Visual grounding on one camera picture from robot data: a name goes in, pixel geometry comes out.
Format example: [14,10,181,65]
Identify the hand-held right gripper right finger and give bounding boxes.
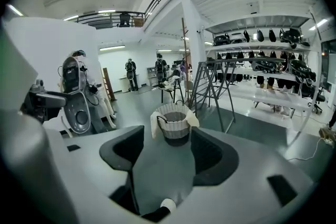
[162,127,313,224]

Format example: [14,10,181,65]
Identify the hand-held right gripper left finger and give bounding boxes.
[43,125,145,224]

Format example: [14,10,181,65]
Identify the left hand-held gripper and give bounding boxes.
[20,79,67,124]

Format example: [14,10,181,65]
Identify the grey metal drying rack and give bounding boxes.
[188,58,287,134]

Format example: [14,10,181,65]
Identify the wooden ladder rack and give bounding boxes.
[101,67,117,102]

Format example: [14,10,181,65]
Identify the open grey shell backpack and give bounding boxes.
[61,56,92,135]

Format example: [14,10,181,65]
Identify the white cabinet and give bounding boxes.
[117,75,130,93]

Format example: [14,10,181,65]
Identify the person's white right shoe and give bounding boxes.
[159,197,177,212]

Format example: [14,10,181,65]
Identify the white woven laundry basket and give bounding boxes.
[151,103,200,140]

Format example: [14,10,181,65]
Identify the black stool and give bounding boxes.
[158,78,185,103]

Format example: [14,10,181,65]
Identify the black office chair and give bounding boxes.
[117,13,131,28]
[307,86,327,115]

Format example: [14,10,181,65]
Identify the pile of white cloth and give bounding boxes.
[159,77,182,90]

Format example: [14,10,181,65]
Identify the white metal shelving unit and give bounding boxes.
[203,17,322,119]

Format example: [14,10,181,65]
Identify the wooden coat stand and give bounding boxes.
[180,17,191,106]

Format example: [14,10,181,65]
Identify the white cable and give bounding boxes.
[288,136,329,161]

